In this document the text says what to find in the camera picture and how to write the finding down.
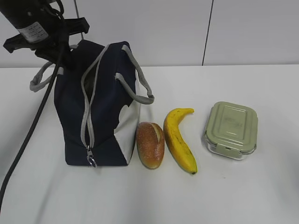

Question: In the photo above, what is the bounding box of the brown bread loaf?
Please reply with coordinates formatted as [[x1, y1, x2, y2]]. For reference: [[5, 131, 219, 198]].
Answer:
[[136, 122, 165, 169]]

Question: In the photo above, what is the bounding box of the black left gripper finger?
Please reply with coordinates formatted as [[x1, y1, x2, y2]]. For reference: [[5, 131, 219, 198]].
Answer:
[[35, 45, 77, 70]]

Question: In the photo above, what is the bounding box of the navy blue lunch bag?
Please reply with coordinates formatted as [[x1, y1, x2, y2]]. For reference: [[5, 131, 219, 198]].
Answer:
[[29, 39, 156, 168]]

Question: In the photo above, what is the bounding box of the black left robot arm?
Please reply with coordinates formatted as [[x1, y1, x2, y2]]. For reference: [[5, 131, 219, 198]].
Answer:
[[0, 0, 90, 69]]

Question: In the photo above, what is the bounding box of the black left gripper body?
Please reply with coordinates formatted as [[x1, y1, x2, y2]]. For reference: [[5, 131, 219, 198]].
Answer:
[[3, 17, 90, 53]]

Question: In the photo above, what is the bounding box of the green lidded food container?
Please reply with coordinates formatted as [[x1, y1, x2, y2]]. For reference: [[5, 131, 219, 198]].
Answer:
[[203, 101, 258, 161]]

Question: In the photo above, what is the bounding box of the yellow banana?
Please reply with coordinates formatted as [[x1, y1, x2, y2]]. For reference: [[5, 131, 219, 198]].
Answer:
[[163, 108, 198, 175]]

